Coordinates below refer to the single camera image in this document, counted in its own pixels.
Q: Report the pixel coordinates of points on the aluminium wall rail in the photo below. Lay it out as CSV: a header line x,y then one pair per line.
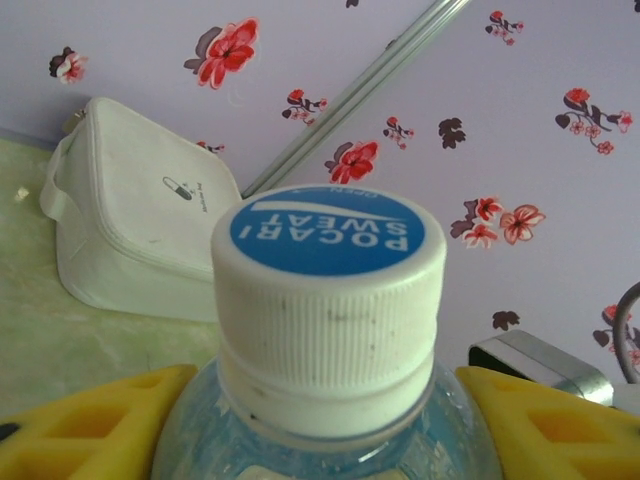
x,y
360,85

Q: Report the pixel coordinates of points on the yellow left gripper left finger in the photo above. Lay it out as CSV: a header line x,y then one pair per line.
x,y
75,440

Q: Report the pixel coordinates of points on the silver metal bracket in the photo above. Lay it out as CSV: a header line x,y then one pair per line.
x,y
550,360

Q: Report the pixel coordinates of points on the blue label bottle white cap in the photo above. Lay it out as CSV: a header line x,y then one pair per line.
x,y
325,320

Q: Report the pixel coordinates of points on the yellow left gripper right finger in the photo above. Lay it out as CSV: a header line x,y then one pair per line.
x,y
565,440

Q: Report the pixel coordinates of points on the white fabric bag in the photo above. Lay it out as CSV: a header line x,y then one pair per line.
x,y
125,225

